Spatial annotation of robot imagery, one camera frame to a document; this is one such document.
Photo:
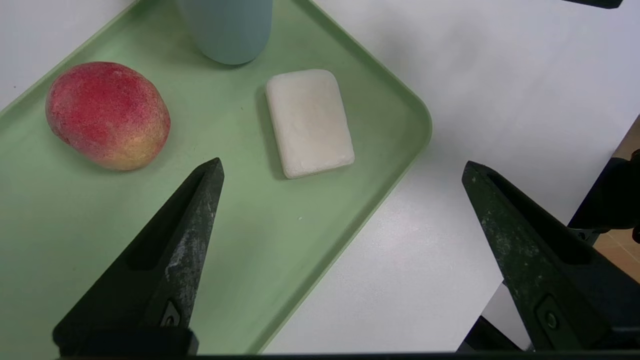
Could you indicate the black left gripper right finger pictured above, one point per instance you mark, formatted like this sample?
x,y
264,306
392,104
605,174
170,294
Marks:
x,y
550,280

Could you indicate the blue grey plastic cup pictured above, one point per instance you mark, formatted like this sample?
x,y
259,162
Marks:
x,y
227,30

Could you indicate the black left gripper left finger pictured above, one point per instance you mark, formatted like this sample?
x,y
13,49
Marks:
x,y
165,270

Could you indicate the black robot torso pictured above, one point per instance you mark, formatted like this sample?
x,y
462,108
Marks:
x,y
615,200

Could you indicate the light green plastic tray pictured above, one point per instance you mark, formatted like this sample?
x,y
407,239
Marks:
x,y
280,225

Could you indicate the white soap bar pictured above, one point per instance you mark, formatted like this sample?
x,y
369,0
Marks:
x,y
310,122

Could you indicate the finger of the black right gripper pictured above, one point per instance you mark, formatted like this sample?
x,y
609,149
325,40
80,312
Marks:
x,y
602,3

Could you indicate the red yellow peach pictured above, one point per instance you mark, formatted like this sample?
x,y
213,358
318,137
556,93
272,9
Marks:
x,y
107,115

